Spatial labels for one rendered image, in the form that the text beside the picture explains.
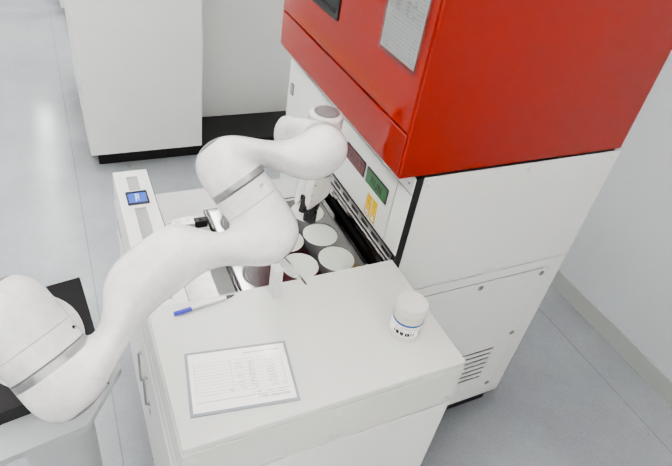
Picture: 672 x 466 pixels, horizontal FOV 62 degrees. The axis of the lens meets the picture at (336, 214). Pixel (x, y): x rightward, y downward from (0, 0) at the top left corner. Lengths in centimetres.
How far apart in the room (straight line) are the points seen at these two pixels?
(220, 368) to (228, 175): 44
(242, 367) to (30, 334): 45
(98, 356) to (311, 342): 50
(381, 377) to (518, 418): 138
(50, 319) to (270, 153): 41
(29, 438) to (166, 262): 57
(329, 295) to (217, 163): 55
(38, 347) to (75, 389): 8
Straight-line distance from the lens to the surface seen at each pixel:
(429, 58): 119
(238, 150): 92
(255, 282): 145
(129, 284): 90
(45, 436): 134
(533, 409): 261
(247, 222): 92
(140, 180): 169
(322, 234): 162
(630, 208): 283
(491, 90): 133
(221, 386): 117
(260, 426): 113
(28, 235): 309
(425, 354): 129
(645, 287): 286
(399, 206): 142
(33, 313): 91
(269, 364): 120
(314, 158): 95
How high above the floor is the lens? 192
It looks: 37 degrees down
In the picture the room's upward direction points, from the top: 10 degrees clockwise
